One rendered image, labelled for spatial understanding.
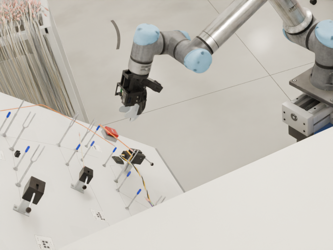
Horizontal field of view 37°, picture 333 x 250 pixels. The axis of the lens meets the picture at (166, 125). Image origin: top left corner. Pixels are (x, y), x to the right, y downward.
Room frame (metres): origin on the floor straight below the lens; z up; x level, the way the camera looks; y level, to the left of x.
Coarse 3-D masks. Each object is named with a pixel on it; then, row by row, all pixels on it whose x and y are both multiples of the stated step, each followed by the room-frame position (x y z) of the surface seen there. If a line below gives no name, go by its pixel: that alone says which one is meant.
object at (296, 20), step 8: (272, 0) 1.58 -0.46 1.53; (280, 0) 1.57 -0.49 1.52; (288, 0) 1.57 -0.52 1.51; (296, 0) 1.60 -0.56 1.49; (280, 8) 1.58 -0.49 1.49; (288, 8) 1.58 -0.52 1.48; (296, 8) 1.59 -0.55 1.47; (304, 8) 1.66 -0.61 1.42; (280, 16) 1.61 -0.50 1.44; (288, 16) 1.59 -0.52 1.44; (296, 16) 1.59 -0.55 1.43; (304, 16) 1.61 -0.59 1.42; (312, 16) 1.62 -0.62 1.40; (288, 24) 1.61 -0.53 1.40; (296, 24) 1.60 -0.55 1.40; (304, 24) 1.59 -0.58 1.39; (312, 24) 1.60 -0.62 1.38; (288, 32) 1.62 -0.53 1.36; (296, 32) 1.60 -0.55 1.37; (304, 32) 1.59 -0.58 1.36; (296, 40) 1.62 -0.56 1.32; (304, 40) 1.58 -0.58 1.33
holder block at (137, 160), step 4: (132, 148) 1.40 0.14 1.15; (132, 152) 1.37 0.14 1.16; (140, 152) 1.40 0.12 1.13; (136, 156) 1.36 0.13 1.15; (140, 156) 1.37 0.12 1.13; (144, 156) 1.37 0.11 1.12; (132, 160) 1.35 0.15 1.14; (136, 160) 1.36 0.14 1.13; (140, 160) 1.37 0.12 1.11; (140, 164) 1.37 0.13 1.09
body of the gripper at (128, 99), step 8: (128, 72) 1.38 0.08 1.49; (120, 80) 1.38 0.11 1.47; (128, 80) 1.37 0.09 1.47; (136, 80) 1.37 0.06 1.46; (128, 88) 1.36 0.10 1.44; (136, 88) 1.37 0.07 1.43; (144, 88) 1.37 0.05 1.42; (120, 96) 1.38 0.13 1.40; (128, 96) 1.33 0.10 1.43; (136, 96) 1.35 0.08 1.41; (128, 104) 1.33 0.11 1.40
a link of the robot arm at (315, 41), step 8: (320, 24) 1.57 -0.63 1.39; (328, 24) 1.56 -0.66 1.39; (312, 32) 1.57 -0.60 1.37; (320, 32) 1.52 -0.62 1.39; (328, 32) 1.51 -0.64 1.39; (312, 40) 1.55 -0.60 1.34; (320, 40) 1.51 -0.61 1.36; (328, 40) 1.49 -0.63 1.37; (312, 48) 1.55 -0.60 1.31; (320, 48) 1.51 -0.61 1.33; (328, 48) 1.49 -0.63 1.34; (320, 56) 1.51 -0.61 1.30; (328, 56) 1.49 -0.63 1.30; (328, 64) 1.48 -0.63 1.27
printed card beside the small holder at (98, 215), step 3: (90, 210) 1.03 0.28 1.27; (93, 210) 1.03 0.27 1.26; (96, 210) 1.04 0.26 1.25; (93, 213) 1.02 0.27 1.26; (96, 213) 1.02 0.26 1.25; (99, 213) 1.03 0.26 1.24; (102, 213) 1.04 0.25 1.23; (93, 216) 1.00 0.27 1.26; (96, 216) 1.01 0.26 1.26; (99, 216) 1.01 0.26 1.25; (102, 216) 1.02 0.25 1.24; (105, 216) 1.03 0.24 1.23; (96, 219) 0.99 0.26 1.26; (99, 219) 1.00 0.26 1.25; (102, 219) 1.00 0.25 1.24; (105, 219) 1.01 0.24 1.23; (108, 222) 1.00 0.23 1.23
